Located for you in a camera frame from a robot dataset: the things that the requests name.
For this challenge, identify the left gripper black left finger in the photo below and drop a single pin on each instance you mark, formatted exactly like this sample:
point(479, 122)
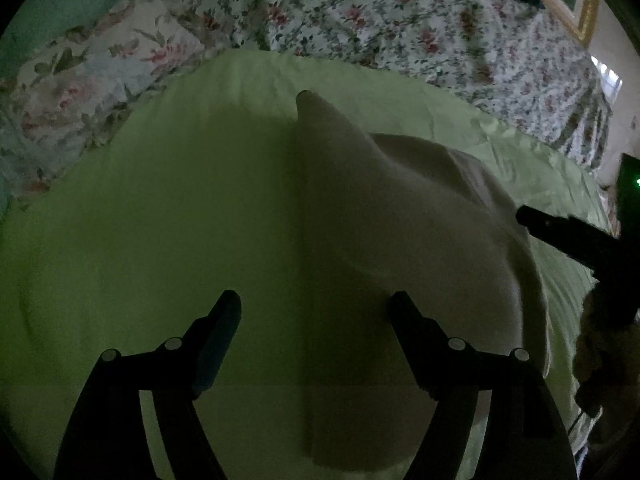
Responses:
point(105, 437)

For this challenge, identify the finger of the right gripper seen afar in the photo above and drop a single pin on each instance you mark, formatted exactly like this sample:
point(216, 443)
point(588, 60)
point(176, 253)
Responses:
point(575, 238)

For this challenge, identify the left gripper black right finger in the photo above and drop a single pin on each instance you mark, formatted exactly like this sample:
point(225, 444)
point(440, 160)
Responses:
point(525, 437)

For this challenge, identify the beige knit sweater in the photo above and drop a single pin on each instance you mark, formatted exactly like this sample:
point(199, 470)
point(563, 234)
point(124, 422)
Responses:
point(385, 214)

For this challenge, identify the green bed sheet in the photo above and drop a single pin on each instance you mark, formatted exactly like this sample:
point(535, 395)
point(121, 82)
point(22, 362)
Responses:
point(196, 195)

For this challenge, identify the floral quilt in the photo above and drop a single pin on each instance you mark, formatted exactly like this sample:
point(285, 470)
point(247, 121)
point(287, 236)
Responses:
point(514, 60)

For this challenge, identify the floral pillow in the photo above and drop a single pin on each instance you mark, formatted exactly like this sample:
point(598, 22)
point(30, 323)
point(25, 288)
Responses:
point(70, 94)

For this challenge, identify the teal blanket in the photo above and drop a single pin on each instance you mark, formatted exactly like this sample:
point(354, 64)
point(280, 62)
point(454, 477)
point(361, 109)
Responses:
point(55, 5)

